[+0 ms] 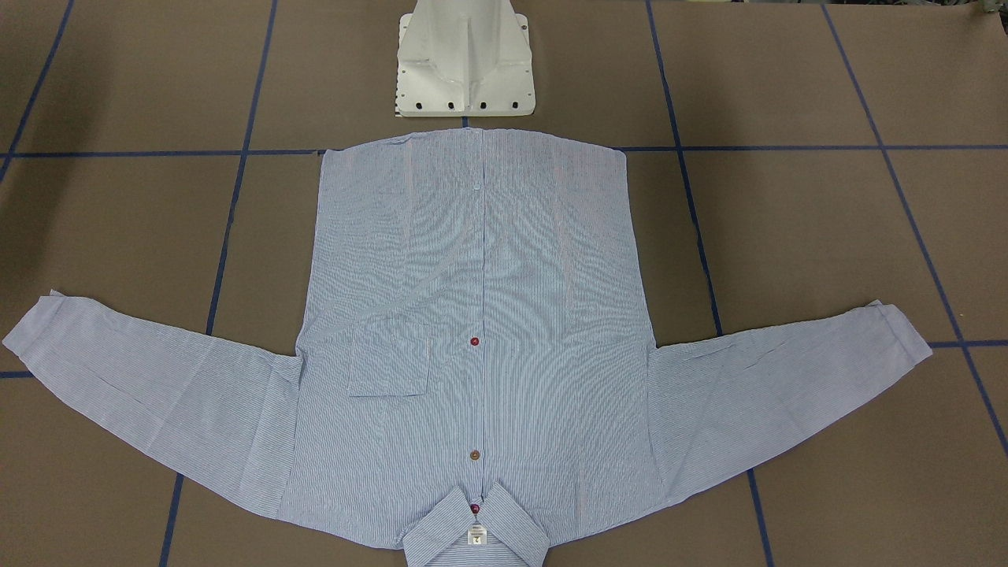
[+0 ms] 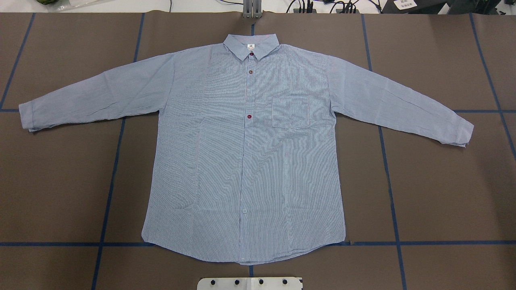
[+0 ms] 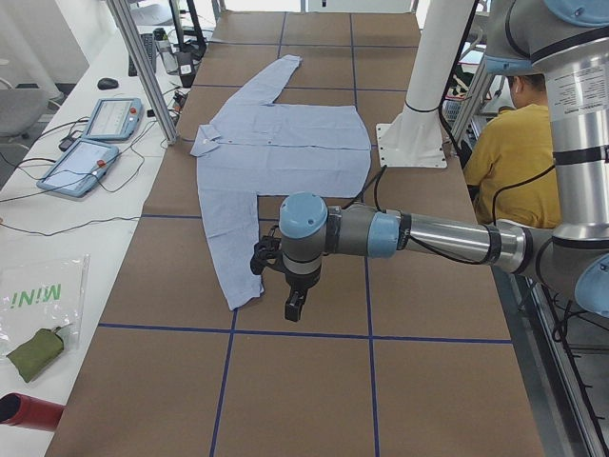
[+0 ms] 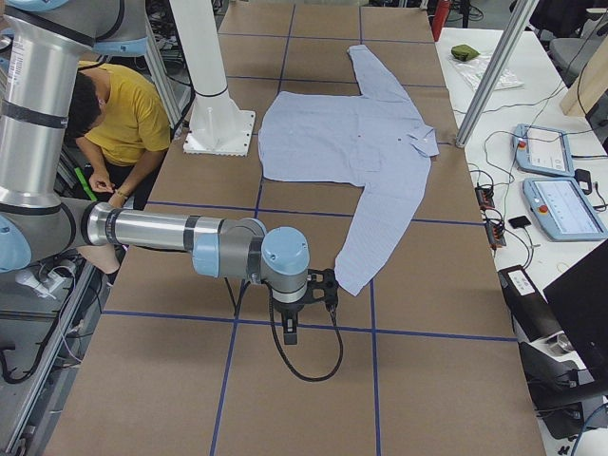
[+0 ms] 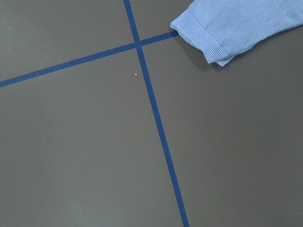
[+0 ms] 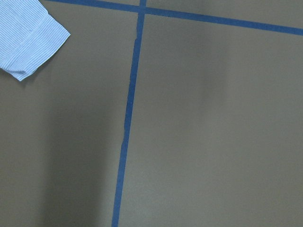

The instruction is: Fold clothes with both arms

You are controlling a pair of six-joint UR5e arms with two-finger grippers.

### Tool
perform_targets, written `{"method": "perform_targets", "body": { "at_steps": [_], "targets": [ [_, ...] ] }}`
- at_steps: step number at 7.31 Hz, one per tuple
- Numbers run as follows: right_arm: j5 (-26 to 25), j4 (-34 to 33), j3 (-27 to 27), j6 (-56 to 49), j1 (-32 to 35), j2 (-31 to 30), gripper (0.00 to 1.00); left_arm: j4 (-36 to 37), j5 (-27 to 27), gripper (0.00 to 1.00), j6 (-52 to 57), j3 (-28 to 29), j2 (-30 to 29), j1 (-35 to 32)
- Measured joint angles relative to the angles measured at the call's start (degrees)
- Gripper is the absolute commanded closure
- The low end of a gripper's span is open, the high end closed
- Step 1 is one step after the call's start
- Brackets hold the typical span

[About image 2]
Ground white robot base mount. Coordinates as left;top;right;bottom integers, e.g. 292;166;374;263
197;277;304;290

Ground aluminium profile post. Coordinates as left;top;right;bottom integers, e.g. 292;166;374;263
243;0;263;19

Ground green folded cloth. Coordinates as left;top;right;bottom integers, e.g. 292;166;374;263
36;0;59;5

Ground black box with label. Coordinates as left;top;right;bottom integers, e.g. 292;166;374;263
381;0;447;15

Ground light blue striped shirt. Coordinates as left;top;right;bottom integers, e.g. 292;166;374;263
19;34;474;265

